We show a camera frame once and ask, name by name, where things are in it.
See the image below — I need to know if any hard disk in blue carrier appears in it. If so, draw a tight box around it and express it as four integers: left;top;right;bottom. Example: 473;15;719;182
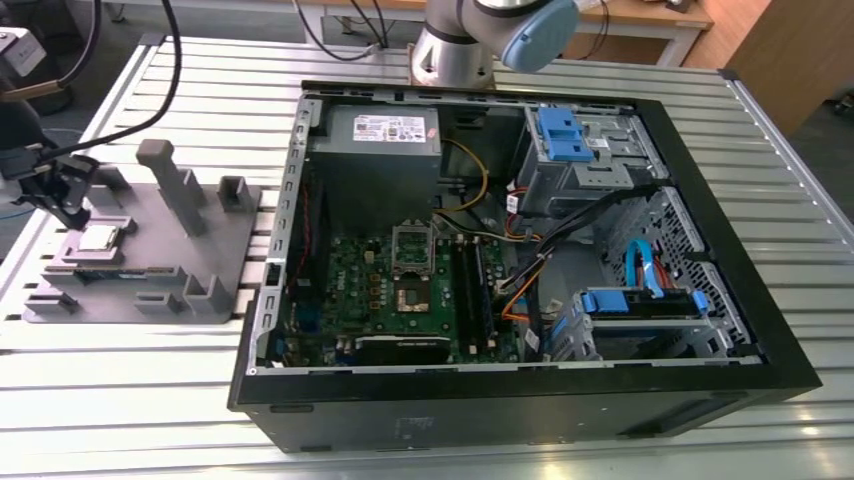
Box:
579;288;710;321

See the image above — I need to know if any light blue disk wire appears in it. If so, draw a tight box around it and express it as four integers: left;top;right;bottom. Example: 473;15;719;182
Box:
625;238;670;301

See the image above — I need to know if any black PC case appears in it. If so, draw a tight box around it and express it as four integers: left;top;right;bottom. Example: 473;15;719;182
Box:
227;79;823;454

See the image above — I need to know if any grey ribbon wire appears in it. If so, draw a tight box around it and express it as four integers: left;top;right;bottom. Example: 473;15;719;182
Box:
459;225;537;244

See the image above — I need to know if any red disk wire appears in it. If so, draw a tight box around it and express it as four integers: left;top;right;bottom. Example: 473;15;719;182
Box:
639;257;679;297

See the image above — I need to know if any white power supply label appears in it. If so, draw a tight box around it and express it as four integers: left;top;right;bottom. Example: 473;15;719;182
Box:
351;115;430;143

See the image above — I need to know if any grey power supply unit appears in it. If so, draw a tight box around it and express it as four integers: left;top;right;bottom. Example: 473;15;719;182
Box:
310;103;446;221

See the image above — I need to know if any wooden desk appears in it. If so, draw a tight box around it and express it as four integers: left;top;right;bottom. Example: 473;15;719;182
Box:
577;0;715;69

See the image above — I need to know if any silver drive cage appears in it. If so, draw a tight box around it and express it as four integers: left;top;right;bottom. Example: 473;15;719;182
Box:
518;104;670;217

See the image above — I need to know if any blue plastic drive bracket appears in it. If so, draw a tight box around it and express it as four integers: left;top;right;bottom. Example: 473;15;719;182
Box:
537;107;597;164

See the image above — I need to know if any wooden cabinet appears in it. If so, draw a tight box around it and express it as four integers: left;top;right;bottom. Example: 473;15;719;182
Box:
683;0;854;139

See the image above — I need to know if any silver CPU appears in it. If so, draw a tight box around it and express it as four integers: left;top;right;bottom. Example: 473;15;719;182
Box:
78;224;127;251

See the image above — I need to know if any silver disk bay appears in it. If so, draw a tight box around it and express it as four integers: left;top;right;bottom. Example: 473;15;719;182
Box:
543;287;762;364

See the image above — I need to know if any RAM stick with gold contacts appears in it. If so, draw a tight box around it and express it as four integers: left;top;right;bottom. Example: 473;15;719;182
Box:
44;265;176;282

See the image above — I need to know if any metal socket cover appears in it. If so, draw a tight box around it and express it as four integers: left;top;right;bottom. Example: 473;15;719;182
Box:
391;223;439;275

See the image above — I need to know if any grey parts rack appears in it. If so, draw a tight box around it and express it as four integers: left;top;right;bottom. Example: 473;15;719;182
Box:
21;139;263;326

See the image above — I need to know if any black RAM slot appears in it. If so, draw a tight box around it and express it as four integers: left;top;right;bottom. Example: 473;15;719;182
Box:
450;237;478;352
463;237;489;351

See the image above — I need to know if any red black wire bundle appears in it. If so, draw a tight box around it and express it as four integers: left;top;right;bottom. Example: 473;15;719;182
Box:
501;182;537;244

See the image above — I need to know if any orange wire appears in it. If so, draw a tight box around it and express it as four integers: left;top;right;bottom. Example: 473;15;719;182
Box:
499;257;550;321

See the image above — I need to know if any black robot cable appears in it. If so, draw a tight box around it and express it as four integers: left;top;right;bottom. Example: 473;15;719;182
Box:
39;0;186;159

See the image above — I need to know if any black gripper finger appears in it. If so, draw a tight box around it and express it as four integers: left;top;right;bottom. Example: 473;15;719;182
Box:
40;153;103;232
13;169;68;226

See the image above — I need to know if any green motherboard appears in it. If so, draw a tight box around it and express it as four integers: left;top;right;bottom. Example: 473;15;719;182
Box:
270;232;526;366

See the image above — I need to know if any CPU socket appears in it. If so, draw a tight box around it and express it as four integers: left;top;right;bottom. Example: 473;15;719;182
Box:
392;273;439;316

